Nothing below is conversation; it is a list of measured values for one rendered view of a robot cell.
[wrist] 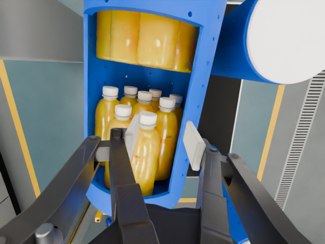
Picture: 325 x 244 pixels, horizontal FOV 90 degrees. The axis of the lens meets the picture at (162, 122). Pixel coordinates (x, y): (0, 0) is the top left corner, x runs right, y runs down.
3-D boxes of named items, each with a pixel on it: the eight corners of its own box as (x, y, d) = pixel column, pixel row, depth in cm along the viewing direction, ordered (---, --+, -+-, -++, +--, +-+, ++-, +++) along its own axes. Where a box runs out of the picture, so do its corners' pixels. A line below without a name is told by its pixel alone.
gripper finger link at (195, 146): (199, 143, 15) (206, 144, 15) (186, 120, 22) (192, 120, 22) (192, 170, 16) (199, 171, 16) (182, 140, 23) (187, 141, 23)
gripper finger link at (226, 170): (209, 161, 14) (243, 165, 14) (196, 136, 19) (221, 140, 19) (205, 175, 14) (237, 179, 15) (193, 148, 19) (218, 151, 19)
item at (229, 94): (174, 169, 177) (175, 177, 163) (181, 7, 129) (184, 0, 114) (221, 168, 179) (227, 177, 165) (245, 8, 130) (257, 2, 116)
